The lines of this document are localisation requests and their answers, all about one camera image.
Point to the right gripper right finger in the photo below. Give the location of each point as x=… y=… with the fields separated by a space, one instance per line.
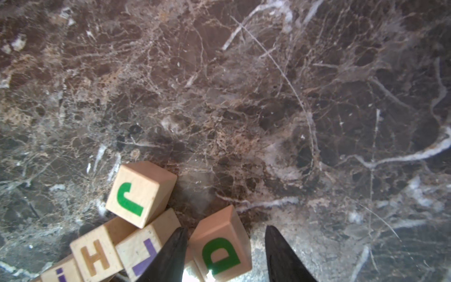
x=282 y=262

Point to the wooden block letter L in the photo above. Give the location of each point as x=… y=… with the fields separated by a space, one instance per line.
x=139 y=249

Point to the wooden block letter H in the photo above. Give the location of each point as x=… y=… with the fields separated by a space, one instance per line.
x=95 y=252

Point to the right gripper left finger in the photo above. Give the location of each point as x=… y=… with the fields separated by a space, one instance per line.
x=168 y=266

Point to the wooden block letter D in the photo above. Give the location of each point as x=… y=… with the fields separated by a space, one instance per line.
x=221 y=246

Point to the wooden block letter I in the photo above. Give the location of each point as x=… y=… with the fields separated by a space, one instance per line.
x=65 y=270

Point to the wooden block letter J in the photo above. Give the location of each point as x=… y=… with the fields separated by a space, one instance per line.
x=140 y=192

